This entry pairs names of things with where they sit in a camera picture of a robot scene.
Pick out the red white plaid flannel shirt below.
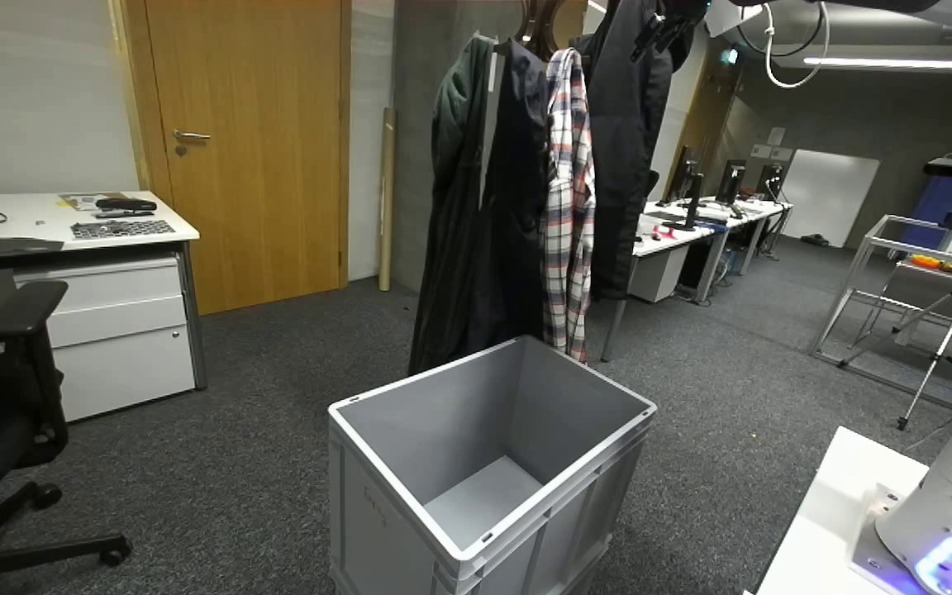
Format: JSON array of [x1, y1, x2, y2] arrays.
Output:
[[540, 51, 594, 362]]

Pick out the grey plastic storage container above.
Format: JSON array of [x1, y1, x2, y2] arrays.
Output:
[[326, 338, 656, 595]]

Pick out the dark green jacket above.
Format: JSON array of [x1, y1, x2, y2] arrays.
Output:
[[411, 33, 547, 369]]

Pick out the white long office desk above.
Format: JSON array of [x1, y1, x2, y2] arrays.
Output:
[[629, 199, 789, 304]]

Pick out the black hanging coat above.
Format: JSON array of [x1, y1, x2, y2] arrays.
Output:
[[574, 0, 712, 297]]

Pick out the wooden door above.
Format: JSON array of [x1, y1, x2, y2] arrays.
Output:
[[120, 0, 351, 313]]

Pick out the white desk with drawers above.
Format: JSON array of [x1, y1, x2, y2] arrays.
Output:
[[0, 192, 205, 419]]

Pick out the white whiteboard panel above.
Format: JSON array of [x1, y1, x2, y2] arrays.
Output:
[[781, 148, 880, 249]]

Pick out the black keyboard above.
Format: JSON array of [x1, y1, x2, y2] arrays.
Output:
[[71, 223, 177, 239]]

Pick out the black office chair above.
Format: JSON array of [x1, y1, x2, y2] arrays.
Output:
[[0, 280, 131, 572]]

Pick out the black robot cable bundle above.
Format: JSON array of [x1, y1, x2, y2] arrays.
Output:
[[757, 0, 833, 95]]

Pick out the grey metal trolley frame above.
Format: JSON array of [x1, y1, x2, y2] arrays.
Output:
[[817, 215, 952, 363]]

